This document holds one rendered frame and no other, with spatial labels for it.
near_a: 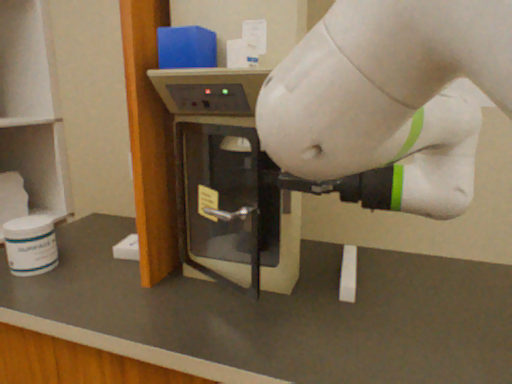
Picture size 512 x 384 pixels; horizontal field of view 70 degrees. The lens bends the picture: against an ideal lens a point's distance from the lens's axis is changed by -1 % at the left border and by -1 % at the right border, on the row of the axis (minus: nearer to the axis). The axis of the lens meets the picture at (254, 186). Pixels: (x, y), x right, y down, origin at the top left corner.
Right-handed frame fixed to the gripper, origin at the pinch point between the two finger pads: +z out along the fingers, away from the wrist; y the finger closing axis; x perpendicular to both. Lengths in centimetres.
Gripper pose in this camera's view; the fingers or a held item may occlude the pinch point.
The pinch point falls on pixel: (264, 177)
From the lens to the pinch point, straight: 79.3
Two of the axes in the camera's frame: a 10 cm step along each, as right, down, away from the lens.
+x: 0.0, 9.7, 2.4
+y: -3.3, 2.3, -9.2
